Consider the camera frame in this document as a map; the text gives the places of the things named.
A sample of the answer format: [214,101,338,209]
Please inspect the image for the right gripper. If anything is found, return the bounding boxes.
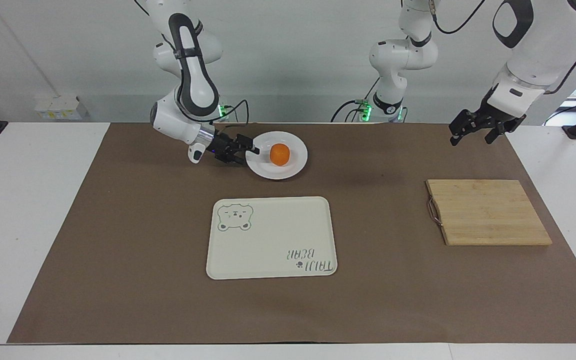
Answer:
[208,131,261,166]

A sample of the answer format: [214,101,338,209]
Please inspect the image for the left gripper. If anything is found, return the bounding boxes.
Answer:
[449,98,528,147]

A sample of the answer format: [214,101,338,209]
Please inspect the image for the white round plate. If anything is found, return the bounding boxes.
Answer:
[245,131,309,180]

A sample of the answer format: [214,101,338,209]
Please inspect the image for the orange fruit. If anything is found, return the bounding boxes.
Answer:
[269,143,290,167]

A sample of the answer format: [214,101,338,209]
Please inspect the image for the wooden cutting board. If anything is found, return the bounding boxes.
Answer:
[425,179,553,247]

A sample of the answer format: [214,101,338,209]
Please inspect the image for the cream tray with bear print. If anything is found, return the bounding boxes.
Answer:
[205,196,338,280]

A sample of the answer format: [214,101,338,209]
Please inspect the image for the white socket box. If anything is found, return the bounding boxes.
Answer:
[34,94,90,121]

